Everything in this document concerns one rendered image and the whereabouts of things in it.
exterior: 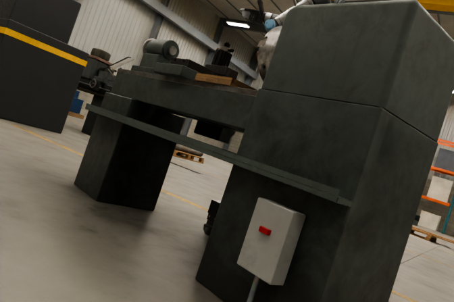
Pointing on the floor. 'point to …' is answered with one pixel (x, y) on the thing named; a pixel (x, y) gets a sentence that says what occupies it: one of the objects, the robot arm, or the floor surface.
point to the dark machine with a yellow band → (37, 53)
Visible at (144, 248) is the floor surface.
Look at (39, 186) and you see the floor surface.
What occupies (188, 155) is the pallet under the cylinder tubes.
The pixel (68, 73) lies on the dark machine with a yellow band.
